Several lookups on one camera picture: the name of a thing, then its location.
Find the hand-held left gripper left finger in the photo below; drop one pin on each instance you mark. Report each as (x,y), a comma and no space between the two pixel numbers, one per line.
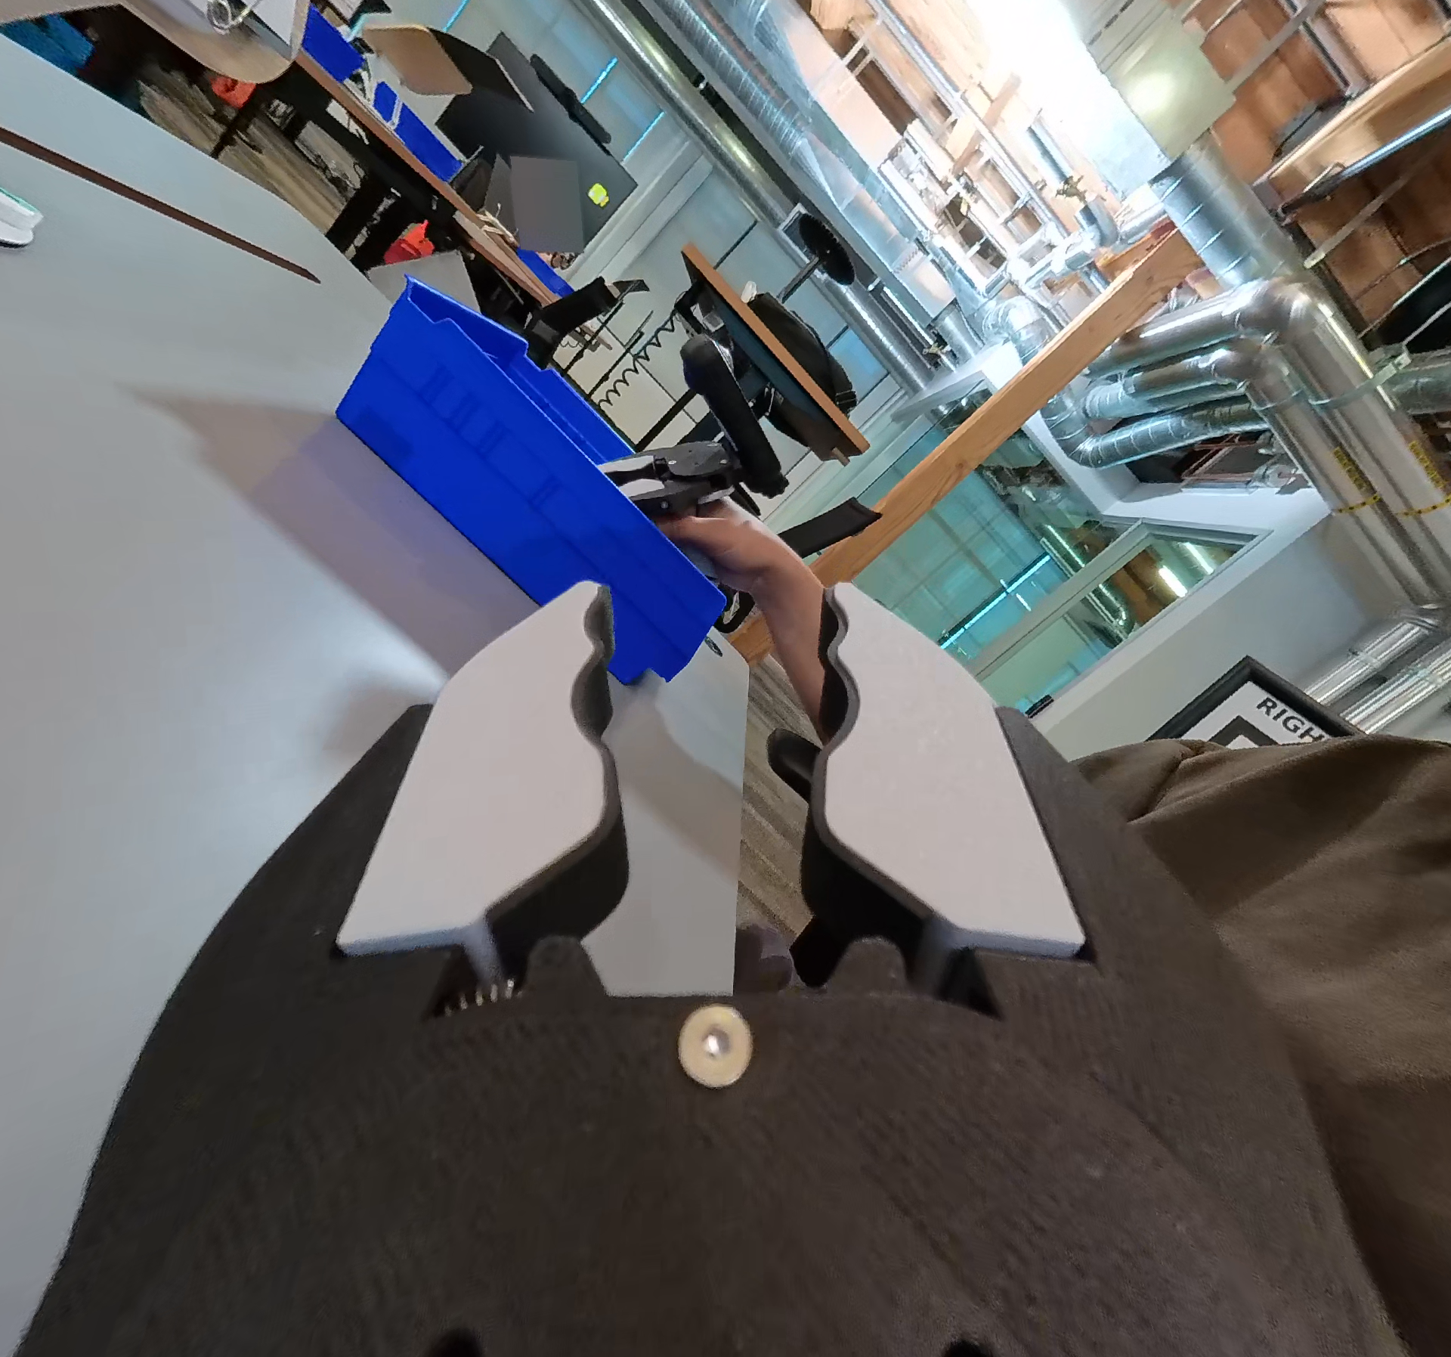
(476,813)

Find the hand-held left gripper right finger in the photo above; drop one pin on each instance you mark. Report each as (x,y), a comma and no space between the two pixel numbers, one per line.
(952,813)

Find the blue plastic bin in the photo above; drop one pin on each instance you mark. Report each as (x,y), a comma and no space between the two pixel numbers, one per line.
(544,271)
(511,473)
(328,41)
(420,133)

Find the wood-edged background desk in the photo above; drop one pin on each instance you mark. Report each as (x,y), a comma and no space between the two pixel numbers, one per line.
(396,150)
(771,359)

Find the grey desk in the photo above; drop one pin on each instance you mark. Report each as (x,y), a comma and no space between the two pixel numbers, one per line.
(170,586)

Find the person's right hand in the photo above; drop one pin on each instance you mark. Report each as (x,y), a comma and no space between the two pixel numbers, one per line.
(748,552)

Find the black bag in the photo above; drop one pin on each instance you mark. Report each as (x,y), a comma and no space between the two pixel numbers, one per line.
(800,343)

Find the black office chair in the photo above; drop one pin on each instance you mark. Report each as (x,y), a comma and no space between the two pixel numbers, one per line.
(833,527)
(578,315)

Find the black framed sign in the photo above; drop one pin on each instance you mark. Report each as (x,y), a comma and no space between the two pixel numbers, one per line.
(1247,711)

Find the grey leaning panel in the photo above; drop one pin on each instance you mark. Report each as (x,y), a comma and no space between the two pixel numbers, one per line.
(420,277)

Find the black monitor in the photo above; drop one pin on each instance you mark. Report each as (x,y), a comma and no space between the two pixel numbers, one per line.
(533,122)

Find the orange traffic cone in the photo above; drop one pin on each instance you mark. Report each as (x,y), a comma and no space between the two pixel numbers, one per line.
(410,246)

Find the cardboard box flap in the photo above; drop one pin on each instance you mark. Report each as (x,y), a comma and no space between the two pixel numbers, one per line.
(420,59)

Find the silver pipe cluster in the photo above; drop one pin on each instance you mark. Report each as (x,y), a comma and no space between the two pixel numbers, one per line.
(1247,359)

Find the wooden post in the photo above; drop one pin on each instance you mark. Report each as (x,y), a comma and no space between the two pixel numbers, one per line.
(1021,393)

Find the silver ventilation duct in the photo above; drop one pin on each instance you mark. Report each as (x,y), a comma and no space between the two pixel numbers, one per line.
(737,41)

